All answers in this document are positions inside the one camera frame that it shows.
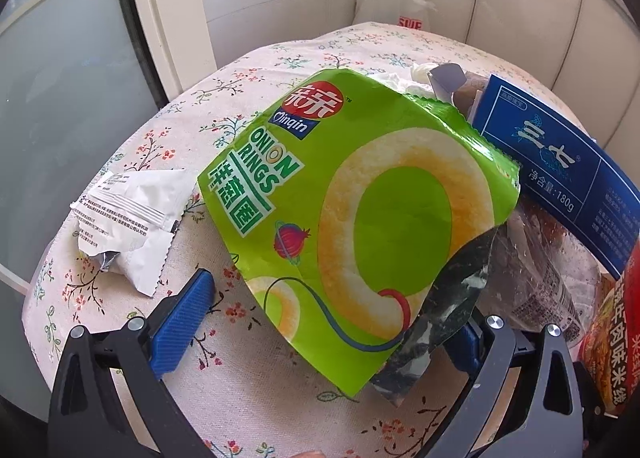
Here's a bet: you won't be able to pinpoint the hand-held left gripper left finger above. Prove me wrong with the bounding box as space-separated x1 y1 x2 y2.
47 268 218 458

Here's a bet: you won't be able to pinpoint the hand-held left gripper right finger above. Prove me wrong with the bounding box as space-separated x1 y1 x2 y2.
425 311 587 458

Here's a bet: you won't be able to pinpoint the red instant noodle cup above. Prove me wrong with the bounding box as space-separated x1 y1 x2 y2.
577 243 640 419

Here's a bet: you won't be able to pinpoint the green snack bag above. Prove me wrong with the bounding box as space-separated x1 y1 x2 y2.
197 68 522 404

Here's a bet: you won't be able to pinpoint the white tissue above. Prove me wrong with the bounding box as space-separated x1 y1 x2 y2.
380 63 436 95

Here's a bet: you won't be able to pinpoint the white snack wrapper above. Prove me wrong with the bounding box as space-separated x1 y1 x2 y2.
70 169 201 298

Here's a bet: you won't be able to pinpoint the clear plastic wrapper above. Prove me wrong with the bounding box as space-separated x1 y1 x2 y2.
495 198 601 345

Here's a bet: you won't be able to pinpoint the blue cardboard box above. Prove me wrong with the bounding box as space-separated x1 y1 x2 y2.
470 73 640 280

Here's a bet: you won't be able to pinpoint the frosted glass sliding door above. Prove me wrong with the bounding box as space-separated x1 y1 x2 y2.
0 0 171 299

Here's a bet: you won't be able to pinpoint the white kitchen cabinets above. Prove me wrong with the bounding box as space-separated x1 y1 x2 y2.
435 0 640 149

